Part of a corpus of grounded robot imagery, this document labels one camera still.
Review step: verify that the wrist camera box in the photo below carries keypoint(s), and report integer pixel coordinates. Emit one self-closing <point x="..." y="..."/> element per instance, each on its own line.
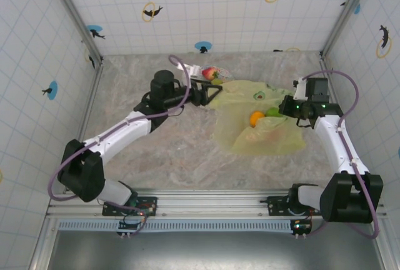
<point x="317" y="88"/>
<point x="192" y="70"/>

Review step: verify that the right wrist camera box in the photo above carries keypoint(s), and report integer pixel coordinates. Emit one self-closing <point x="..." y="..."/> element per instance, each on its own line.
<point x="317" y="88"/>

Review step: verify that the aluminium side rail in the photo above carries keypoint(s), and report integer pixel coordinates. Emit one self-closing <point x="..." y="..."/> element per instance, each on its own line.
<point x="89" y="110"/>
<point x="325" y="63"/>

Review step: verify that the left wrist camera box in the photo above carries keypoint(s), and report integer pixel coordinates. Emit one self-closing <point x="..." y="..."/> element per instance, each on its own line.
<point x="192" y="70"/>

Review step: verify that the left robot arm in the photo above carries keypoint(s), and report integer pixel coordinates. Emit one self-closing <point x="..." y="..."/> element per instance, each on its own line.
<point x="118" y="132"/>

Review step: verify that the red strawberry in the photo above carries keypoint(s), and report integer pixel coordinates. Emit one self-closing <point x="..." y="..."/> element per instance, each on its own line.
<point x="209" y="72"/>

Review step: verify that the colourful patterned plate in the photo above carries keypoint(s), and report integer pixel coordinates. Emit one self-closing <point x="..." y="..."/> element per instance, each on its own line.
<point x="225" y="73"/>

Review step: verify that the small green circuit board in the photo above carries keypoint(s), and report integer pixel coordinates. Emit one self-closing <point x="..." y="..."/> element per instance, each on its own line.
<point x="301" y="226"/>
<point x="129" y="225"/>

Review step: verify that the aluminium frame post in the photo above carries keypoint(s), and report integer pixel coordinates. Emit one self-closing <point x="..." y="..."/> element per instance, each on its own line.
<point x="75" y="17"/>
<point x="343" y="13"/>

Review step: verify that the penguin blue oval sticker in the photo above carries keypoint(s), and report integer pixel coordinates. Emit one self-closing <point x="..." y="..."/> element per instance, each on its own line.
<point x="203" y="46"/>

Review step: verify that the shark blue oval sticker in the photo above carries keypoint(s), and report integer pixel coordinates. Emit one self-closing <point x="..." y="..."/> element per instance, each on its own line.
<point x="93" y="29"/>

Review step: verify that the seal blue oval sticker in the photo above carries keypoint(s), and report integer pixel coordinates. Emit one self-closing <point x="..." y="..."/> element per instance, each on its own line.
<point x="53" y="90"/>

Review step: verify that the grey metal sheet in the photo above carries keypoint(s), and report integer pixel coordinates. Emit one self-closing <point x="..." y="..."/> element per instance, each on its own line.
<point x="218" y="251"/>

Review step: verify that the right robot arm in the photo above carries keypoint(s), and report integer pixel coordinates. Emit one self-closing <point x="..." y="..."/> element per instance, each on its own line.
<point x="337" y="145"/>

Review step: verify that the green pear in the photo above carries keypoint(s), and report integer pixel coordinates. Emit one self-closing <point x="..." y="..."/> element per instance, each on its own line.
<point x="216" y="81"/>

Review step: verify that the orange fruit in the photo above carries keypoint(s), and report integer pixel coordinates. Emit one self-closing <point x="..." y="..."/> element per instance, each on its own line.
<point x="257" y="118"/>

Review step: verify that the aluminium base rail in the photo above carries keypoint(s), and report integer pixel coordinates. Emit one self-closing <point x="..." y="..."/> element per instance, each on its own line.
<point x="212" y="202"/>

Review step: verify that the yellow-green avocado print plastic bag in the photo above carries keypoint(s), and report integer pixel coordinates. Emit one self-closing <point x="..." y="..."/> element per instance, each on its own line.
<point x="237" y="101"/>

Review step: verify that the green apple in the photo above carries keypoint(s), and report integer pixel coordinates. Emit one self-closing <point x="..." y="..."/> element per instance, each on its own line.
<point x="272" y="112"/>

